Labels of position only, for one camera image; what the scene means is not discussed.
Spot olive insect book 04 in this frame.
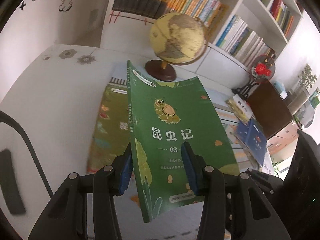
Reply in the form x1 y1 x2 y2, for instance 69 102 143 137
87 83 130 173

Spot green insect book 03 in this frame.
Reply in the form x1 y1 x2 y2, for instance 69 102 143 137
127 62 239 223

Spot row of white blue books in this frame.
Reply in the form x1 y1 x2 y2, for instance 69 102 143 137
215 15 277 67

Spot row of orange books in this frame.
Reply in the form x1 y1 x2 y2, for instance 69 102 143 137
164 0 228 28

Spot white rabbit hill book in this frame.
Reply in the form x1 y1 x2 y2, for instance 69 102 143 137
226 94 253 124
259 153 275 176

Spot small floor green plant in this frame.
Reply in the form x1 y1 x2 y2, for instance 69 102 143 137
271 158 289 179

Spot blue fairy tales book 02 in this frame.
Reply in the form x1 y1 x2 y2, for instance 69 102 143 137
236 118 267 167

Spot patterned blue table mat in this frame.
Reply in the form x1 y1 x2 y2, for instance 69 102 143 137
87 62 273 240

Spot dark brown wooden cabinet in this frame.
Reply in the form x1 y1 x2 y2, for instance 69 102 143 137
247 82 298 144

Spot green white boxes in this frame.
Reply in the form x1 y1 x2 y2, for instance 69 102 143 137
295 88 319 128

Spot potted plant in cylinder vase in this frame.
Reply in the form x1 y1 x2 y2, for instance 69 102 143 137
287 64 317 115

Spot blue tissue box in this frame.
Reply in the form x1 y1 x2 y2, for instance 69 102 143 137
273 81 287 100

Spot red flower round fan ornament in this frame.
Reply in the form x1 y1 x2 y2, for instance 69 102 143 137
232 54 276 100

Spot antique yellow globe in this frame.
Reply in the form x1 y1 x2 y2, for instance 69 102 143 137
145 12 208 82

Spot white bookshelf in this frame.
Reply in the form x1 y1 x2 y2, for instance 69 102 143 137
100 0 302 82

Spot black cable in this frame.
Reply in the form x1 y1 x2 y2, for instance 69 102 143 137
0 110 54 197

